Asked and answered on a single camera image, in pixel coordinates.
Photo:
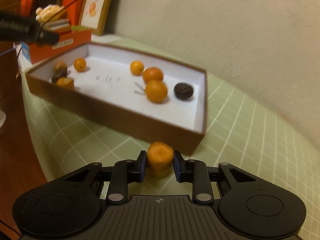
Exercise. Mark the red open gift box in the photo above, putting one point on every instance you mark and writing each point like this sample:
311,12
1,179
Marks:
35,53

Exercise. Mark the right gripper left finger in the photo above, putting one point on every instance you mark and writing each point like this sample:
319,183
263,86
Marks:
121,175

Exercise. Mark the dark round fruit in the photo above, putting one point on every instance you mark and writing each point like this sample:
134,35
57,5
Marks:
183,91

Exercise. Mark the wooden framed calligraphy picture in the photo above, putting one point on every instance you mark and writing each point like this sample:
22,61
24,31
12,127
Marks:
94,14

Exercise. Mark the green brown kiwi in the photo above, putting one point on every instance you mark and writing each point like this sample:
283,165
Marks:
59,74

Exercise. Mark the stack of grey books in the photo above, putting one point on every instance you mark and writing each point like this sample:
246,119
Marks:
60,26

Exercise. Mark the small orange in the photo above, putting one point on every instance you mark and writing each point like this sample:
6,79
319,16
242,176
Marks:
80,64

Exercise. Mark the brown shallow cardboard box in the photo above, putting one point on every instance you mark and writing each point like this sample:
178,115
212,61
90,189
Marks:
108,94

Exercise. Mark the large orange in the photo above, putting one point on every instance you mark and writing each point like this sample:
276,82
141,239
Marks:
152,73

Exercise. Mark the brown yellow round cake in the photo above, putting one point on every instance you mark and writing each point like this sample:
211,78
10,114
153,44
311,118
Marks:
59,66

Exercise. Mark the carrot piece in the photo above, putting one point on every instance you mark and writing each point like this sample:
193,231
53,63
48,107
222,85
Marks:
159,158

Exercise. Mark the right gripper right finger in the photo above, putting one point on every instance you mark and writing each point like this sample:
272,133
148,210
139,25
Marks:
198,174

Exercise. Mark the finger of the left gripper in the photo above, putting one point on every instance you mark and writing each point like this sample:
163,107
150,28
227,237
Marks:
45,37

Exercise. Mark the yellow plush toy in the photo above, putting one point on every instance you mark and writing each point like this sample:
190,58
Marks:
50,13

